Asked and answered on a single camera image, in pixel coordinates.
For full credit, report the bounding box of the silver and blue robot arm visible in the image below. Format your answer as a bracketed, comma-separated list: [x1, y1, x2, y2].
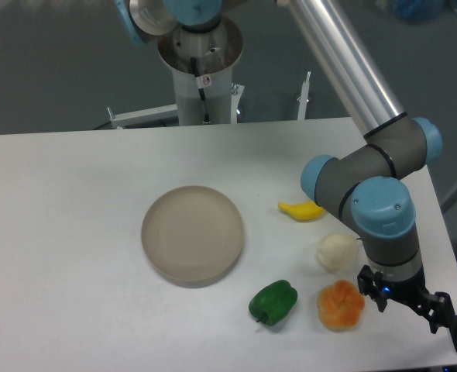
[115, 1, 455, 332]

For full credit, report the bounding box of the white toy garlic bulb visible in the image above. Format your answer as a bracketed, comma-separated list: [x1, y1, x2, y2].
[315, 232, 358, 271]

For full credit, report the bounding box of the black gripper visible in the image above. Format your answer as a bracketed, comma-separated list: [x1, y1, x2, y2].
[357, 265, 454, 333]

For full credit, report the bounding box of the yellow toy banana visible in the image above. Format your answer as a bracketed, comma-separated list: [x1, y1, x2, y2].
[277, 201, 325, 222]

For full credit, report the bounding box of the white upright frame post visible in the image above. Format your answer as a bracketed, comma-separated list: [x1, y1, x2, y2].
[296, 71, 311, 121]

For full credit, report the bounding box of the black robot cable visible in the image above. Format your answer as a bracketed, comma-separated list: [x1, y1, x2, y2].
[190, 57, 211, 125]

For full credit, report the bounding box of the green toy bell pepper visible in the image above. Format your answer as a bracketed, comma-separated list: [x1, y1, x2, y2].
[248, 280, 298, 326]

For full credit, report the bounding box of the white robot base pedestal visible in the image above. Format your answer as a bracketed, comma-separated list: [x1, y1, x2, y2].
[172, 68, 245, 126]

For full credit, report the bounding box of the white metal frame bracket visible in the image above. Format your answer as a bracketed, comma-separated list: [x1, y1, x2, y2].
[107, 104, 177, 129]

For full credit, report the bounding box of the beige round plate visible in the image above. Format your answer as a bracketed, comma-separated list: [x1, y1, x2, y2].
[141, 186, 245, 287]

